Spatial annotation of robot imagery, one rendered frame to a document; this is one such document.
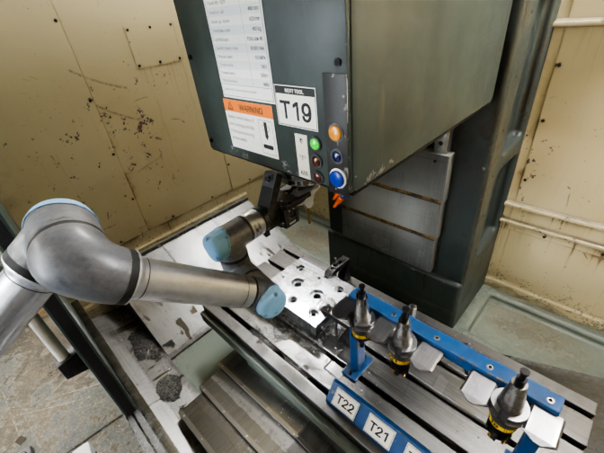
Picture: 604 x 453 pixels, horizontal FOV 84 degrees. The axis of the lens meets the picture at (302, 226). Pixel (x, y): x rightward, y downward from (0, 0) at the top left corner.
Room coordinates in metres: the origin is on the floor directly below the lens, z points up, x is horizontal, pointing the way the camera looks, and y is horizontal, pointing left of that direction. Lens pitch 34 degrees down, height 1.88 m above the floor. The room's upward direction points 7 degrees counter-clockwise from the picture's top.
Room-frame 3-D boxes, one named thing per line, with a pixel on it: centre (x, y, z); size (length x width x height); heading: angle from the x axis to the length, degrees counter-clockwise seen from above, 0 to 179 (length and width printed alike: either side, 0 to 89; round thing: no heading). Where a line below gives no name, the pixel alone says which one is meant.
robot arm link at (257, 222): (0.74, 0.13, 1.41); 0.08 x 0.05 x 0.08; 43
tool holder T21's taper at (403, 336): (0.47, -0.19, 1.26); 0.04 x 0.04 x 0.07
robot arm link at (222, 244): (0.69, 0.19, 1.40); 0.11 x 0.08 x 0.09; 133
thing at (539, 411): (0.27, -0.38, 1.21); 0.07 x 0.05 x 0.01; 132
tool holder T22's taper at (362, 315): (0.55, -0.12, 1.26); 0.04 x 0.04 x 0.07
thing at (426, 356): (0.43, -0.23, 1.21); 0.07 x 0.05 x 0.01; 132
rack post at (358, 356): (0.63, -0.12, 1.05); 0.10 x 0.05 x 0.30; 132
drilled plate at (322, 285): (0.92, 0.01, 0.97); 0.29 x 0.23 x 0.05; 42
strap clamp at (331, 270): (1.00, -0.12, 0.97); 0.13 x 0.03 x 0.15; 132
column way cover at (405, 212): (1.18, -0.35, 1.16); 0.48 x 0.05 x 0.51; 42
